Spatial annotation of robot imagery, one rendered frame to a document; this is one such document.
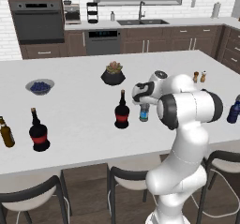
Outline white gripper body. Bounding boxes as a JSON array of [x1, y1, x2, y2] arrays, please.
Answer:
[[131, 91, 157, 107]]

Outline clear plastic bottle blue label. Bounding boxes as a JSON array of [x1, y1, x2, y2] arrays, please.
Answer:
[[139, 102, 151, 123]]

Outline dark glass bottle red label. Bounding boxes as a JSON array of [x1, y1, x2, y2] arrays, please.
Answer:
[[113, 89, 131, 130], [28, 107, 52, 153]]

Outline succulent in black pot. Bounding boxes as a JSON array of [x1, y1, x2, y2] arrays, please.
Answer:
[[99, 60, 127, 87]]

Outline brown pepper shaker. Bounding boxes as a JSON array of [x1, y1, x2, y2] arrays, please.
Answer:
[[192, 70, 200, 84]]

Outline brown base cupboards run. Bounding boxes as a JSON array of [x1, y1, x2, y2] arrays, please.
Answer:
[[120, 24, 225, 59]]

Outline grey dishwasher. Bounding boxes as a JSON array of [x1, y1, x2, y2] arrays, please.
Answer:
[[84, 29, 122, 56]]

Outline dark double sink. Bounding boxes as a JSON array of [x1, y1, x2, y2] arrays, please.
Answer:
[[116, 18, 171, 27]]

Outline black stool with cream seat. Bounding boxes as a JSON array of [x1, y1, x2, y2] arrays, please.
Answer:
[[0, 169, 73, 224], [196, 149, 240, 224], [106, 154, 164, 224]]

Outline dark sink tap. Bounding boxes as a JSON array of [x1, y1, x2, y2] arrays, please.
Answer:
[[138, 0, 147, 21]]

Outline black tiered stand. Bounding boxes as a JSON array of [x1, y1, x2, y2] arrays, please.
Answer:
[[85, 1, 100, 24]]

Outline brown cupboards beside oven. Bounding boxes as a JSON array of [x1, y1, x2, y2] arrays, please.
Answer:
[[19, 30, 87, 61]]

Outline grey bowl of blueberries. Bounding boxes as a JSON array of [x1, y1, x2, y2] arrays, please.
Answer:
[[24, 78, 56, 97]]

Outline brown side base cupboards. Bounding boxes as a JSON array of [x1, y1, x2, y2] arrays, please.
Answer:
[[217, 25, 240, 75]]

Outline silver coffee machine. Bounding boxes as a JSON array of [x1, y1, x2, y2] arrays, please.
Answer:
[[63, 0, 83, 26]]

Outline white paper towel roll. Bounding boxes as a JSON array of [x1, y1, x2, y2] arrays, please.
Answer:
[[210, 1, 222, 20]]

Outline brown glass bottle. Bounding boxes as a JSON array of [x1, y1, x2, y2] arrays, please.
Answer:
[[0, 115, 16, 149]]

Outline black wall oven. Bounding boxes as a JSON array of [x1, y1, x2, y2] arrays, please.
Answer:
[[7, 0, 66, 46]]

